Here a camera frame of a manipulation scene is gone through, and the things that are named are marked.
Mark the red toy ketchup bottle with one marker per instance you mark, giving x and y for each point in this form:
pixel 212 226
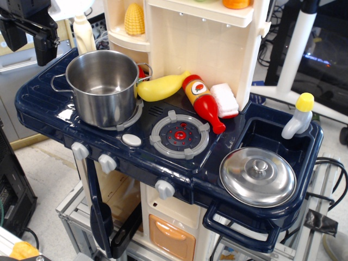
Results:
pixel 203 102

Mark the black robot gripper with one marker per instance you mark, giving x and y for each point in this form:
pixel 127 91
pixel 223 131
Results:
pixel 18 17

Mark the orange toy fruit on shelf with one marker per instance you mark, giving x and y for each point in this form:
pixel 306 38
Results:
pixel 236 4

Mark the white oval stove button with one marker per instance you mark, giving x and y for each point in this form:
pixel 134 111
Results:
pixel 131 140

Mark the grey left stove knob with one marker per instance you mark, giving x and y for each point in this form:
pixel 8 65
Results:
pixel 79 150

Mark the grey stove knob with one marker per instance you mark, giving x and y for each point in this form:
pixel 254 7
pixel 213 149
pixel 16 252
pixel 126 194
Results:
pixel 108 164
pixel 164 189
pixel 79 150

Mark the grey right stove knob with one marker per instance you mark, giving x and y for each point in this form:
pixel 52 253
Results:
pixel 164 189

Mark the navy toy kitchen counter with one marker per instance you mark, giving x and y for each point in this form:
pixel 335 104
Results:
pixel 196 181

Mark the black computer case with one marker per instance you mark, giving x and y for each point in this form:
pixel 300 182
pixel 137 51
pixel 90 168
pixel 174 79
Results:
pixel 18 201

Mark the grey toy stove burner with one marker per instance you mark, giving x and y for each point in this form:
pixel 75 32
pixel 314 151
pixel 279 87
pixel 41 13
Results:
pixel 180 136

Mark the yellow toy corn cob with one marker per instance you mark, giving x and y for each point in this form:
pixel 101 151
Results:
pixel 134 21

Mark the grey middle stove knob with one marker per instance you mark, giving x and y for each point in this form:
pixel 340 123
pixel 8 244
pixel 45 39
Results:
pixel 108 164

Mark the grey toy faucet yellow cap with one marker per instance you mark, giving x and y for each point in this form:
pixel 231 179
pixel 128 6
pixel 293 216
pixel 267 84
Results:
pixel 301 118

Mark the yellow object bottom left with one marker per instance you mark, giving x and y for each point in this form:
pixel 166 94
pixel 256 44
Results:
pixel 23 250

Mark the orange toy oven drawer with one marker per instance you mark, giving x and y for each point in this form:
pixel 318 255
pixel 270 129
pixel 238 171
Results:
pixel 171 239

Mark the red toy behind pot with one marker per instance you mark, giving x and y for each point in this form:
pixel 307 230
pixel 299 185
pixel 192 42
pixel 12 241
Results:
pixel 141 73

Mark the cream toy kitchen cabinet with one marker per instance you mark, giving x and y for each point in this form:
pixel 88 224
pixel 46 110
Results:
pixel 205 38

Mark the cream toy bottle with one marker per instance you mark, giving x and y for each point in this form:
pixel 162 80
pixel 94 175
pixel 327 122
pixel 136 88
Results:
pixel 83 34

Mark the white and red toy sponge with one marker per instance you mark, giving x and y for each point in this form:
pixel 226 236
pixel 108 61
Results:
pixel 226 102

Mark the stainless steel pot lid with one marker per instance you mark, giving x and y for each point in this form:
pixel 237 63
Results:
pixel 257 177

